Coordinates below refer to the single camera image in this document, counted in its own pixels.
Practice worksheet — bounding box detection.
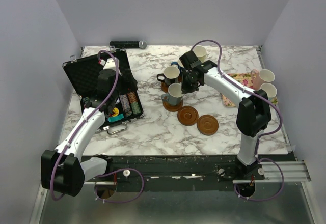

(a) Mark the dark blue mug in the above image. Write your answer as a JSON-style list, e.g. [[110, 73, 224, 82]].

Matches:
[[171, 60, 185, 82]]

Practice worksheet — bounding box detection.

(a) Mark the teal mug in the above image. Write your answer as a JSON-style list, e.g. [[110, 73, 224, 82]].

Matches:
[[156, 66, 180, 86]]

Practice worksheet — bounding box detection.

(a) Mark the light green mug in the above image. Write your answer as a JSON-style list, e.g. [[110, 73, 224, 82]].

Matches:
[[192, 45, 207, 63]]

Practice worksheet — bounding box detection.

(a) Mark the grey blue mug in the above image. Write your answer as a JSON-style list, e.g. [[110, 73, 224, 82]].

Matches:
[[161, 83, 184, 106]]

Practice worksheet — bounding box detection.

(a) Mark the brown wooden coaster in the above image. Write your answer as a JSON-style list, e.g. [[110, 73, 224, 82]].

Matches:
[[177, 106, 199, 126], [162, 100, 183, 112], [160, 82, 169, 93], [197, 115, 219, 136]]

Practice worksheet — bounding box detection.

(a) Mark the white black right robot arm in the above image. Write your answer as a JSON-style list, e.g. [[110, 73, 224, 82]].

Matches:
[[179, 51, 271, 179]]

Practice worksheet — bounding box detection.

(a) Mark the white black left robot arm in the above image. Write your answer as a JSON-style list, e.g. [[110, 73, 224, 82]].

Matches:
[[41, 69, 120, 201]]

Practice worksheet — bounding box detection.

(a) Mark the black poker chip case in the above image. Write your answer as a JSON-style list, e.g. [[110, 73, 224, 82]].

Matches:
[[63, 48, 144, 131]]

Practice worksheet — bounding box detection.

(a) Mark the yellow dealer button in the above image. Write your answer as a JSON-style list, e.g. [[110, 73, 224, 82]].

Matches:
[[111, 107, 119, 117]]

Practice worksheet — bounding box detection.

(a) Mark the teal rectangular block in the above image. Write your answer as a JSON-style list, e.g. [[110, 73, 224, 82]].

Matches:
[[107, 114, 124, 123]]

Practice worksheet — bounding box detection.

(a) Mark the black microphone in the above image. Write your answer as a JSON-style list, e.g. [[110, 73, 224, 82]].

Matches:
[[110, 40, 147, 49]]

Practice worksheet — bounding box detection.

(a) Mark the floral serving tray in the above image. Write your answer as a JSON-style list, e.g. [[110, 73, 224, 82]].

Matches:
[[222, 73, 278, 107]]

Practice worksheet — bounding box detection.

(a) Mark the pink mug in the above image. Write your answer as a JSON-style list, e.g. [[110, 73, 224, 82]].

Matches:
[[250, 69, 275, 90]]

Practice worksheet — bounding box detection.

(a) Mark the light blue mug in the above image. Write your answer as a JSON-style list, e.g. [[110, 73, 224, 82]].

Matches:
[[260, 83, 278, 99]]

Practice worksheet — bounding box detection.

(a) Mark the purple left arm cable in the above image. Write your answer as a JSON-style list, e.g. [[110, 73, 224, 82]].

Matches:
[[49, 50, 145, 204]]

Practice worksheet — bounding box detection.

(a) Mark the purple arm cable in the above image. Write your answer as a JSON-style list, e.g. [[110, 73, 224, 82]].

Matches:
[[191, 39, 285, 201], [49, 50, 145, 204]]

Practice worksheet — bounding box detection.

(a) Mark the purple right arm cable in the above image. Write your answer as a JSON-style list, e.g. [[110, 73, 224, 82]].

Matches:
[[191, 39, 285, 201]]

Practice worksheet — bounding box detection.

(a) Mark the aluminium mounting rail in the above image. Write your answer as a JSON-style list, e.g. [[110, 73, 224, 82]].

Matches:
[[84, 160, 311, 184]]

